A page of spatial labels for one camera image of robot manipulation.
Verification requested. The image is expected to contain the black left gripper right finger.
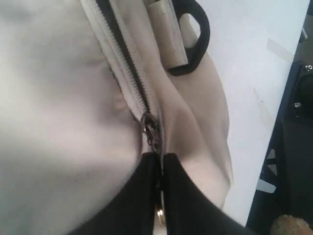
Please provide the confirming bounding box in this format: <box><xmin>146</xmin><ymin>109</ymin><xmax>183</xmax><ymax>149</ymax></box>
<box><xmin>163</xmin><ymin>153</ymin><xmax>247</xmax><ymax>235</ymax></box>

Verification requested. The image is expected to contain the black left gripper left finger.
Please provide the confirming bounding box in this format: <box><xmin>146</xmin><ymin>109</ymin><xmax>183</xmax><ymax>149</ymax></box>
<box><xmin>71</xmin><ymin>153</ymin><xmax>158</xmax><ymax>235</ymax></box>

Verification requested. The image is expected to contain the cream satin duffel bag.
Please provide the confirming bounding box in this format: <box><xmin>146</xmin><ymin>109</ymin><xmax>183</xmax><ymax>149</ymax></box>
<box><xmin>0</xmin><ymin>0</ymin><xmax>232</xmax><ymax>235</ymax></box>

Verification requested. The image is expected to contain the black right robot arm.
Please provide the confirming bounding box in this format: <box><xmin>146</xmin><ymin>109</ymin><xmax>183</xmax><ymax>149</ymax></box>
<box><xmin>246</xmin><ymin>38</ymin><xmax>313</xmax><ymax>235</ymax></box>

